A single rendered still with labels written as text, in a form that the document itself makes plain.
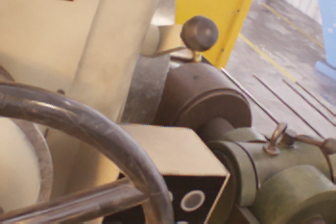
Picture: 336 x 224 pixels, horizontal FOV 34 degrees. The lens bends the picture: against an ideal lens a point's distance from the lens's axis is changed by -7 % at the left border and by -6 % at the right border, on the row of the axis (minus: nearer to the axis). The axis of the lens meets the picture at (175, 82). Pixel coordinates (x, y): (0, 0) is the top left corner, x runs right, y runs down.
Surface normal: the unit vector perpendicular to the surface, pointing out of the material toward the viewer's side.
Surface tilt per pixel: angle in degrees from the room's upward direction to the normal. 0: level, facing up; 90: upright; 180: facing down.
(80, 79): 90
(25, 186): 82
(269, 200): 58
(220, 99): 90
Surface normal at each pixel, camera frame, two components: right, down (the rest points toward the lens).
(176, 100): -0.58, -0.51
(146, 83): 0.50, 0.26
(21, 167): 0.82, 0.22
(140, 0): 0.43, 0.47
